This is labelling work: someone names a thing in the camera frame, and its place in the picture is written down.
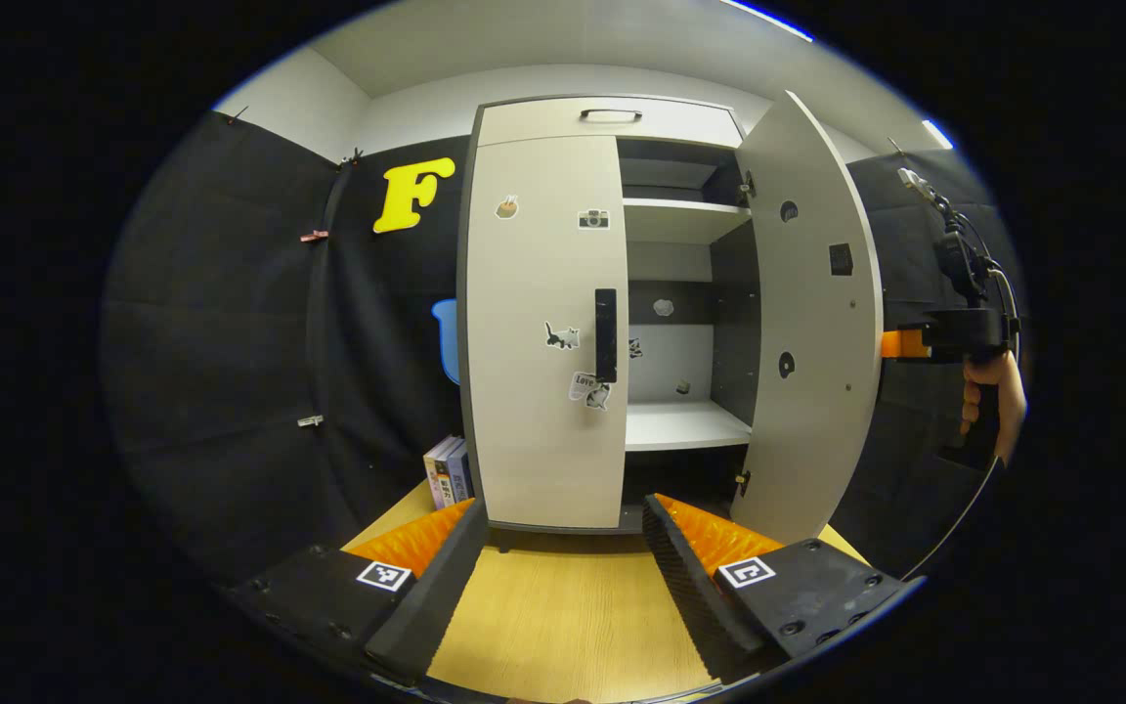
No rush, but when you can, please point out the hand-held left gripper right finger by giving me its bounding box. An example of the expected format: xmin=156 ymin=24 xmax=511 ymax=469
xmin=641 ymin=492 xmax=924 ymax=685

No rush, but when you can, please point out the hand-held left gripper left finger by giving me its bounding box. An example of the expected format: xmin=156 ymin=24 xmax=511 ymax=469
xmin=226 ymin=497 xmax=491 ymax=685

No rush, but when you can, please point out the headphone-sticker shoe cabinet door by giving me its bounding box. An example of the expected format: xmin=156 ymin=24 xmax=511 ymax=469
xmin=731 ymin=90 xmax=885 ymax=547

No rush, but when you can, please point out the camera-sticker shoe cabinet door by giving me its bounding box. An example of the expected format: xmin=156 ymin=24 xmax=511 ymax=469
xmin=465 ymin=135 xmax=629 ymax=531

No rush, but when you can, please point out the white double-door shoe cabinet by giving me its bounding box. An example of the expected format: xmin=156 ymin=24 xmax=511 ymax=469
xmin=455 ymin=95 xmax=759 ymax=553

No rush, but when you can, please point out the white cabinet shelf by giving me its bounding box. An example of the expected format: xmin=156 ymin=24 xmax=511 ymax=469
xmin=625 ymin=399 xmax=753 ymax=453
xmin=622 ymin=198 xmax=752 ymax=245

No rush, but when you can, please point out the dark book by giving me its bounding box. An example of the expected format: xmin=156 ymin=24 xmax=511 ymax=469
xmin=434 ymin=440 xmax=461 ymax=507

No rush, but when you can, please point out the white book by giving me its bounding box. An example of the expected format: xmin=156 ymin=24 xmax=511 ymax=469
xmin=423 ymin=437 xmax=452 ymax=511

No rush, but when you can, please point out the purple book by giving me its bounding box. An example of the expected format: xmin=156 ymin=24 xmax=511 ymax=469
xmin=446 ymin=442 xmax=474 ymax=503

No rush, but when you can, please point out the black backdrop cloth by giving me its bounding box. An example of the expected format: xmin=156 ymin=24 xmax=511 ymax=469
xmin=102 ymin=110 xmax=1028 ymax=588

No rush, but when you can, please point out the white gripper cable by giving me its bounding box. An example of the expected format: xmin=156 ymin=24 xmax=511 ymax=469
xmin=900 ymin=264 xmax=1021 ymax=583

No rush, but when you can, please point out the black door handle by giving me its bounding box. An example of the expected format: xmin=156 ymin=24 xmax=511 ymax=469
xmin=594 ymin=287 xmax=619 ymax=384

